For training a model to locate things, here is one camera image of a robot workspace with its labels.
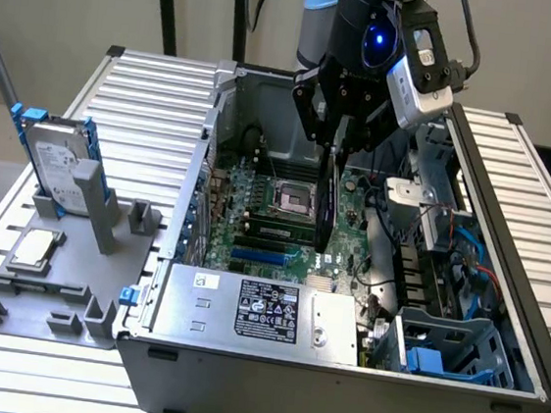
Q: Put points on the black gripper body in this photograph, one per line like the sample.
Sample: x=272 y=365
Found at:
x=356 y=52

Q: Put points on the black graphics card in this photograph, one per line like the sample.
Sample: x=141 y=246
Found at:
x=328 y=197

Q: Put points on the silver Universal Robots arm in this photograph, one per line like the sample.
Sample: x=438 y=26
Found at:
x=317 y=23

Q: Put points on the metal drive cage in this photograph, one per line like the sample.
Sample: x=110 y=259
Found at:
x=430 y=183

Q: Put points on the CPU socket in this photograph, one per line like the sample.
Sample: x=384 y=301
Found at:
x=292 y=197

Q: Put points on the green motherboard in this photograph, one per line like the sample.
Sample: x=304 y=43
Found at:
x=352 y=224

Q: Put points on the black stand pole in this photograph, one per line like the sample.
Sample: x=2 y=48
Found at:
x=168 y=3
x=240 y=10

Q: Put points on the installed RAM stick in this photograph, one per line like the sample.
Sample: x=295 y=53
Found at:
x=278 y=229

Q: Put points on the black expansion slot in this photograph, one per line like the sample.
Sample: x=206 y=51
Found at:
x=259 y=243

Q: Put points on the blue expansion slot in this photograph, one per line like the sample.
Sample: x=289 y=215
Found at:
x=258 y=255

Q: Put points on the grey blue disk bay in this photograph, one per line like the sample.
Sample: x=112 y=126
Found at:
x=438 y=342

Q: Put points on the silver power supply unit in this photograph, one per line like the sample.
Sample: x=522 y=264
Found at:
x=215 y=309

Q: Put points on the blue case latch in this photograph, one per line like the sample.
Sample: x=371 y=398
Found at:
x=128 y=296

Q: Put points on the grey open PC case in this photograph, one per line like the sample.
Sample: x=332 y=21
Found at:
x=285 y=395

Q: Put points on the grey parts rack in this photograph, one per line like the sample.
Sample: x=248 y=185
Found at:
x=77 y=264

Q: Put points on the silver CPU chip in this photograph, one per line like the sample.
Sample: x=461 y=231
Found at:
x=35 y=248

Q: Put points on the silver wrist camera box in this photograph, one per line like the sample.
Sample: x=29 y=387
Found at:
x=410 y=97

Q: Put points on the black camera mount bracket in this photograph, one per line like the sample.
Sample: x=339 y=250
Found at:
x=437 y=75

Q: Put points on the hard disk with blue bracket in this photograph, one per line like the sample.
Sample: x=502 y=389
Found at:
x=58 y=164

